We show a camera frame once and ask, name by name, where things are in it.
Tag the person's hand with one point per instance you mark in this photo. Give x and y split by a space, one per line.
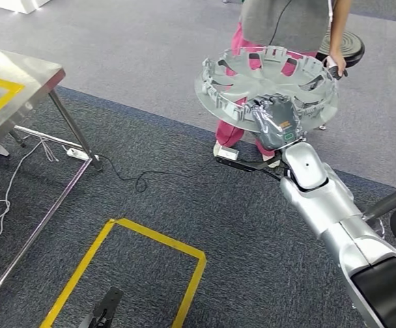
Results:
338 61

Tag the black handheld controller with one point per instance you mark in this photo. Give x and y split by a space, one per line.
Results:
336 72

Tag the silver plastic wheel hubcap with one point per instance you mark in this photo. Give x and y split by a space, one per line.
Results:
262 77

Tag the person's forearm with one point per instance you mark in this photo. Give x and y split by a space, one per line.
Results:
339 27

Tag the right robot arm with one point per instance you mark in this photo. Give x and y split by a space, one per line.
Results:
320 199

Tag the steel workbench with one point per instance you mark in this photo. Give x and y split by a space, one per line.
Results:
30 68

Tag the black round stool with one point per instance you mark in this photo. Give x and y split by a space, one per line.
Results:
351 47

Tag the person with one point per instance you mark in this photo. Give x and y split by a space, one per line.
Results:
286 22

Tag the white power strip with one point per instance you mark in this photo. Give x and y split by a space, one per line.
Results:
78 154

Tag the white platform block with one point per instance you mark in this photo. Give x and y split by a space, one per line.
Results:
14 4

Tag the black right camera bracket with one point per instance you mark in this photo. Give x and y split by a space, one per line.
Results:
249 165

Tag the black camera bracket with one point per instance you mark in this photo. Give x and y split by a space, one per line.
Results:
109 301
249 165

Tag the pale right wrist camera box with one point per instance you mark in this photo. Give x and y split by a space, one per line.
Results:
228 152

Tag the black left camera bracket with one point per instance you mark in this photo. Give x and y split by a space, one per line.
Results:
109 301

